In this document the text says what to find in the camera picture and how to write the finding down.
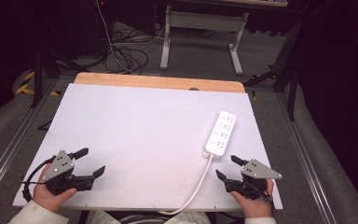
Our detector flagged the person's left hand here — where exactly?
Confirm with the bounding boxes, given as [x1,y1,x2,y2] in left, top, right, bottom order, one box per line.
[32,163,78,214]

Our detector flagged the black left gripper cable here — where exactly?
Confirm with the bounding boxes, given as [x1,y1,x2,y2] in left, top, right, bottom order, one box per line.
[21,156,57,203]

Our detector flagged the yellow black floor tape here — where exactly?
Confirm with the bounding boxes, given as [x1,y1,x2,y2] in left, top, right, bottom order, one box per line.
[14,70,62,97]

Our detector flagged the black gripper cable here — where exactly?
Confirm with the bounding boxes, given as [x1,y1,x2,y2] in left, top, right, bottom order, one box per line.
[21,156,57,203]
[251,181,277,213]

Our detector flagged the white power strip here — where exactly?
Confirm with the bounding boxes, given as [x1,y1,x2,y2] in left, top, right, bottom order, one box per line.
[202,110,238,161]

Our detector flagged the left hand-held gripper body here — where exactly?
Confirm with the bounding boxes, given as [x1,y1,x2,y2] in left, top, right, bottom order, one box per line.
[40,149,95,196]

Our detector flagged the white power strip cable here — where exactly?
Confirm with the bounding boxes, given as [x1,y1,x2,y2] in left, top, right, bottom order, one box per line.
[158,154,214,216]

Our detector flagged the grey metal desk frame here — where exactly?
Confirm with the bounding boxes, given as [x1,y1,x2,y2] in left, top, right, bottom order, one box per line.
[159,4,250,76]

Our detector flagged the aluminium floor rail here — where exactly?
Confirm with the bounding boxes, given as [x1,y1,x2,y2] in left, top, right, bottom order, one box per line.
[274,91,338,224]
[0,78,60,199]

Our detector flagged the black cables on floor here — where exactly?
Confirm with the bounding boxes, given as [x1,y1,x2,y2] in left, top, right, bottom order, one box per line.
[103,21,166,76]

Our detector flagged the black metal stand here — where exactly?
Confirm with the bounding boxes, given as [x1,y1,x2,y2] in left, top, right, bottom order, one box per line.
[31,46,90,109]
[243,18,304,121]

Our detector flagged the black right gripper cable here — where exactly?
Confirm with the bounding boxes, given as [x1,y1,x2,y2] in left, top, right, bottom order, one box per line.
[251,181,277,213]

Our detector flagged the person's white clothing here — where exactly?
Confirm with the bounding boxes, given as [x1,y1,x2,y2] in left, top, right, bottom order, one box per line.
[85,210,213,224]

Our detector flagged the person's right hand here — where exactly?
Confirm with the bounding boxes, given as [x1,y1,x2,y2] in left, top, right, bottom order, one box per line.
[230,178,275,218]

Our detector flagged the thin white cable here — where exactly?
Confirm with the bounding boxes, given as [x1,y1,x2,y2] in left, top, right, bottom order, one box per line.
[94,0,134,74]

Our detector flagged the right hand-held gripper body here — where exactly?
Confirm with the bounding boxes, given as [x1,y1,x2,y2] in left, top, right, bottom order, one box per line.
[224,158,283,201]

